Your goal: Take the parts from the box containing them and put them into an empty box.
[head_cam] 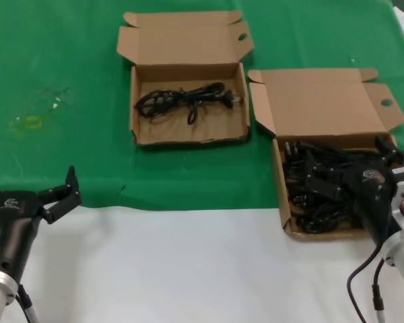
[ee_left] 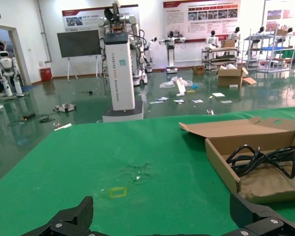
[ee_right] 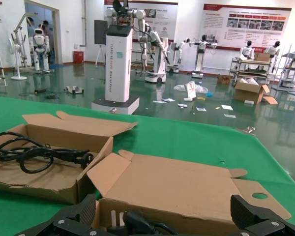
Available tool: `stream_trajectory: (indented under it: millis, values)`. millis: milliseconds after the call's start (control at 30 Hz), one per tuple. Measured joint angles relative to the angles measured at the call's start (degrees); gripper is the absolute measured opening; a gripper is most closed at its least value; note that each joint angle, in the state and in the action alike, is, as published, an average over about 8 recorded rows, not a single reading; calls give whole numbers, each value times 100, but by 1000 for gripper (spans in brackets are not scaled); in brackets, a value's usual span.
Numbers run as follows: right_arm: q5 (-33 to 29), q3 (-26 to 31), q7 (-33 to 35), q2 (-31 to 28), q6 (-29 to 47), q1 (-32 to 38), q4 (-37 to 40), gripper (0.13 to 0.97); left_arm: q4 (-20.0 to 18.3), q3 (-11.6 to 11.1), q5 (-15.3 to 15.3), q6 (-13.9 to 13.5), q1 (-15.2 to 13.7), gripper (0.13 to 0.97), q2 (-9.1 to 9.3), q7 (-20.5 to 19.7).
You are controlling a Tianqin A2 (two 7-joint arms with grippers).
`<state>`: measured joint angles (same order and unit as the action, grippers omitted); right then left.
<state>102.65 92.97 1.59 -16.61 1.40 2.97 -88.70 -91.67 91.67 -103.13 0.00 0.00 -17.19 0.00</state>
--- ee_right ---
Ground small white wheeled robot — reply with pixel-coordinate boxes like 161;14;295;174
171;38;191;74

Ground black board on easel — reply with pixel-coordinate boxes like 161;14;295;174
93;19;109;67

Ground metal shelf table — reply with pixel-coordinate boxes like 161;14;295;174
230;58;274;83

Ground clear plastic bag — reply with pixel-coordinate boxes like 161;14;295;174
174;83;209;94

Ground green table cloth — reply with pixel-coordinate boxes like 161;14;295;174
0;95;295;236

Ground white wall pipe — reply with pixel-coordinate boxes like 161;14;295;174
80;0;88;48

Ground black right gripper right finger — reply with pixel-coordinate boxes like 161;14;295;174
226;194;295;236

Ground white device on floor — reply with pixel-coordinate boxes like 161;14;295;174
63;86;85;95

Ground cardboard box with round hole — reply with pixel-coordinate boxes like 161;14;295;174
86;149;293;236

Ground closed cardboard box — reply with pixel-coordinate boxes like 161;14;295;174
254;52;271;62

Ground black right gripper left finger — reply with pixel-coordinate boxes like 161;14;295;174
14;193;99;236

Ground white standing humanoid robot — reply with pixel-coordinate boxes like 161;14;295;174
29;28;52;73

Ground white humanoid torso black head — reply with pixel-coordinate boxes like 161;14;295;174
264;41;281;72
239;40;256;60

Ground black-headed robot with outstretched arms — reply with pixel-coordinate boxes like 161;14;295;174
188;34;218;79

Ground white blue paper sheets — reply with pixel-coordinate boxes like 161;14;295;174
152;98;176;104

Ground white red paper bag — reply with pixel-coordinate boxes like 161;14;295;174
185;81;197;102

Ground white support gantry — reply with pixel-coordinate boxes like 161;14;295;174
12;12;38;68

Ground black power cable pile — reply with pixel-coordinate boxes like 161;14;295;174
124;210;174;236

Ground shallow cardboard box torn edge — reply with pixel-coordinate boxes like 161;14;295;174
0;110;139;205

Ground metal table clamp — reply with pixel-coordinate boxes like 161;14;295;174
242;126;257;136

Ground white pedestal fan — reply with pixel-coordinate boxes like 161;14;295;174
7;36;28;81

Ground grey metal rack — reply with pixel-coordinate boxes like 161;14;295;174
271;45;295;97

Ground large open cardboard box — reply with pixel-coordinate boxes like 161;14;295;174
233;78;279;105

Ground small printed cardboard box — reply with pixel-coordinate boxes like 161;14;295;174
217;74;234;86

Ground wide red-framed wall poster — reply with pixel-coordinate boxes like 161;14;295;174
202;3;292;50

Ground red bin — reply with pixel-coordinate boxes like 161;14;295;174
72;51;85;64

